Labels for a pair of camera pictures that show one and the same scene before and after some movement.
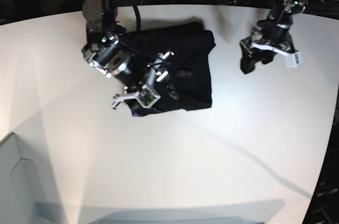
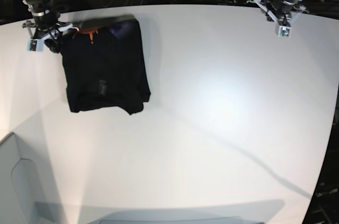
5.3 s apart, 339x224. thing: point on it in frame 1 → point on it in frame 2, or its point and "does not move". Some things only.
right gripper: x=251 y=56 → x=283 y=12
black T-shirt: x=191 y=43 → x=105 y=64
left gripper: x=146 y=96 → x=46 y=24
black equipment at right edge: x=323 y=207 does not move
